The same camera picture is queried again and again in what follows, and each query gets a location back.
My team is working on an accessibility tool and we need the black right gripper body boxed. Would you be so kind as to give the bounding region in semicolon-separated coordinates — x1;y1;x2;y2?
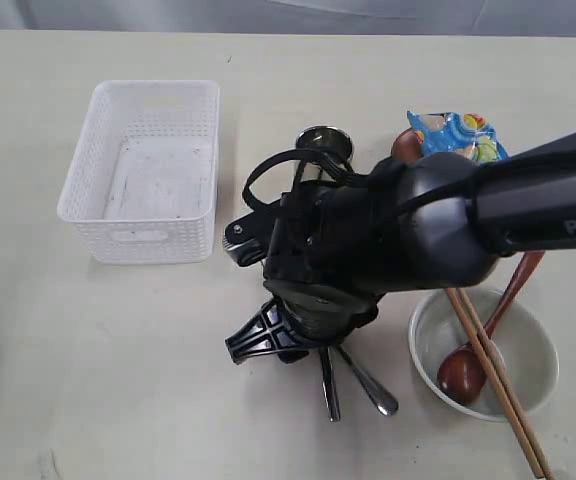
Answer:
263;192;383;340

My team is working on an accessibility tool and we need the silver table knife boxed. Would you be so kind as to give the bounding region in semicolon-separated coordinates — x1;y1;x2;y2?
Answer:
318;348;341;422

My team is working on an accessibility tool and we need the silver metal fork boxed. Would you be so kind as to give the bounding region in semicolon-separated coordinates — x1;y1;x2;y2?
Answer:
335;345;399;417

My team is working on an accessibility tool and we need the stainless steel cup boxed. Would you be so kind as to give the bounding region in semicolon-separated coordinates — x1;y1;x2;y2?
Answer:
295;125;354;182

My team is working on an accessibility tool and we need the brown round plate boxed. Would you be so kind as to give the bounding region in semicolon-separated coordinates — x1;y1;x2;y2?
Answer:
391;128;423;163

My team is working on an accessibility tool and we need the brown wooden spoon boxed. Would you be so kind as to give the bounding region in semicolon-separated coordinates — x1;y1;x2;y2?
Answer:
437;251;545;405

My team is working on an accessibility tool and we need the white plastic woven basket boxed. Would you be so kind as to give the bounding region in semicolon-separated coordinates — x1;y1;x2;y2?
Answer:
57;80;220;265

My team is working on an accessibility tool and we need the blue snack chip bag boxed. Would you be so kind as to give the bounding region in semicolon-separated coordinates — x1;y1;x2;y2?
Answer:
407;111;508;164

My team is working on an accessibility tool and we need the pale green ceramic bowl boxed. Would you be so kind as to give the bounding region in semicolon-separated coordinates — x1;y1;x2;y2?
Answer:
408;290;559;422

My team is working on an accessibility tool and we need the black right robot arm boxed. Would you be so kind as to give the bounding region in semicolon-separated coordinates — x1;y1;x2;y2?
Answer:
224;133;576;363

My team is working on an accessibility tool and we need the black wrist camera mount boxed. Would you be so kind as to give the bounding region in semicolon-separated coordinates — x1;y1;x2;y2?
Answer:
222;201;282;267

